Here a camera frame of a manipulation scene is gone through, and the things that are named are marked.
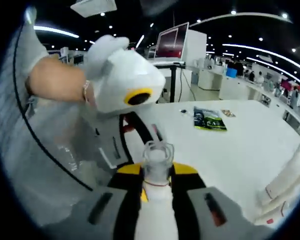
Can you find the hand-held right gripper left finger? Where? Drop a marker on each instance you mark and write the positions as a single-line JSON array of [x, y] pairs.
[[126, 200]]

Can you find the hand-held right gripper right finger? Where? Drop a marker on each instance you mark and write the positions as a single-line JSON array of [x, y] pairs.
[[188, 200]]

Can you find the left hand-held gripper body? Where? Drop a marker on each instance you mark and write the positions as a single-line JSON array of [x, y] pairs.
[[130, 75]]

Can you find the green black skincare sachet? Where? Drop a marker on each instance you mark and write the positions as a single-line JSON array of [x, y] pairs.
[[210, 122]]

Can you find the gold skincare sachet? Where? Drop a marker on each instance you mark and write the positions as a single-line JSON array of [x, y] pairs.
[[228, 113]]

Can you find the person's left hand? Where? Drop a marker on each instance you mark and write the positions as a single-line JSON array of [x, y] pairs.
[[100, 50]]

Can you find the black-legged white desk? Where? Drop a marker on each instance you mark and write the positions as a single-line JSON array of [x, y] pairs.
[[173, 82]]

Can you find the monitor with dark red screen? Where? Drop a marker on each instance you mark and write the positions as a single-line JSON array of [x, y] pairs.
[[171, 41]]

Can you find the white square pillar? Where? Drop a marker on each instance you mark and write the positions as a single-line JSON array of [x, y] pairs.
[[196, 47]]

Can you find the white ceiling air vent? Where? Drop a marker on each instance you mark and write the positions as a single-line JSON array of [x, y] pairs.
[[93, 7]]

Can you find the long white counter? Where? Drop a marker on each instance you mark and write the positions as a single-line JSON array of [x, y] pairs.
[[232, 87]]

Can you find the blue box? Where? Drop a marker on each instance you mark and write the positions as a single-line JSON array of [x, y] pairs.
[[231, 72]]

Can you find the dark red board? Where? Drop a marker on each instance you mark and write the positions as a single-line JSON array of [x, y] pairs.
[[288, 85]]

